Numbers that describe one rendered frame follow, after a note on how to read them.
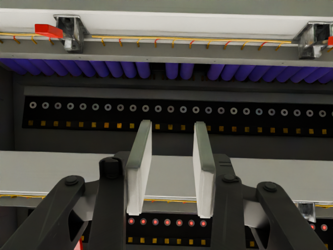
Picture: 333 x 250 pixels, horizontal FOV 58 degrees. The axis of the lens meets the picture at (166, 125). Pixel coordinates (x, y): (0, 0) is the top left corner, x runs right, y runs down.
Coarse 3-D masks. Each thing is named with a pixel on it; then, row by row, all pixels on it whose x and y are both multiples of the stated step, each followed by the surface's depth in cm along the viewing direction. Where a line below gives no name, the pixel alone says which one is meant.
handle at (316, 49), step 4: (332, 36) 28; (324, 40) 30; (328, 40) 29; (332, 40) 28; (316, 44) 31; (320, 44) 30; (324, 44) 30; (328, 44) 29; (332, 44) 28; (312, 48) 32; (316, 48) 32; (320, 48) 32; (312, 52) 32; (316, 52) 32; (320, 52) 32
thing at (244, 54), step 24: (0, 48) 36; (24, 48) 36; (48, 48) 36; (96, 48) 36; (120, 48) 36; (144, 48) 36; (168, 48) 36; (192, 48) 36; (216, 48) 36; (240, 48) 36; (264, 48) 36; (288, 48) 36
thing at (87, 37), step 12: (0, 36) 36; (12, 36) 36; (24, 36) 36; (36, 36) 36; (84, 36) 36; (120, 36) 35; (132, 36) 35; (144, 36) 35; (156, 36) 35; (168, 36) 36
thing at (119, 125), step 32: (32, 96) 50; (64, 128) 49; (96, 128) 48; (128, 128) 48; (160, 128) 48; (192, 128) 48; (224, 128) 48; (256, 128) 48; (288, 128) 48; (320, 128) 48
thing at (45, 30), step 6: (36, 24) 26; (42, 24) 26; (48, 24) 26; (36, 30) 26; (42, 30) 26; (48, 30) 26; (54, 30) 27; (60, 30) 28; (48, 36) 28; (54, 36) 28; (60, 36) 28; (66, 36) 30; (66, 42) 32; (72, 42) 32; (66, 48) 32
